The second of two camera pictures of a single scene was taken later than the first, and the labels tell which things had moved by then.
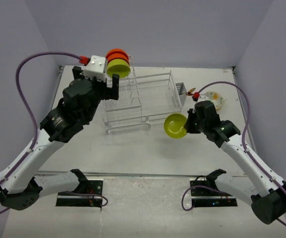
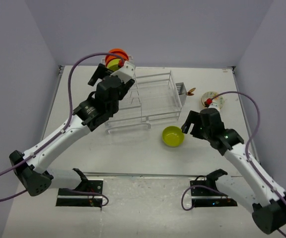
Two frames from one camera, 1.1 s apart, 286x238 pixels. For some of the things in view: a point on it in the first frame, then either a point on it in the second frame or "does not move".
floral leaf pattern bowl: (216, 97) does not move
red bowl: (116, 50) does not move
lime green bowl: (174, 125) to (173, 136)
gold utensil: (188, 93) does not move
